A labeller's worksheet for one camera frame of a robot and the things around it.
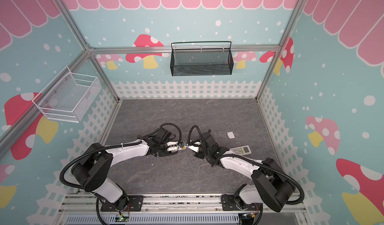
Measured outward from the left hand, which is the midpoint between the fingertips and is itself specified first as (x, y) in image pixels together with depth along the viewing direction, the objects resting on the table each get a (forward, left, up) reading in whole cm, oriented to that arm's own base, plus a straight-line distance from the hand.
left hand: (167, 147), depth 93 cm
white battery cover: (+11, -41, -2) cm, 43 cm away
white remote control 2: (-1, -46, 0) cm, 46 cm away
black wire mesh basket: (+45, -18, +34) cm, 59 cm away
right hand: (0, -16, +7) cm, 17 cm away
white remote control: (-6, -9, +12) cm, 16 cm away
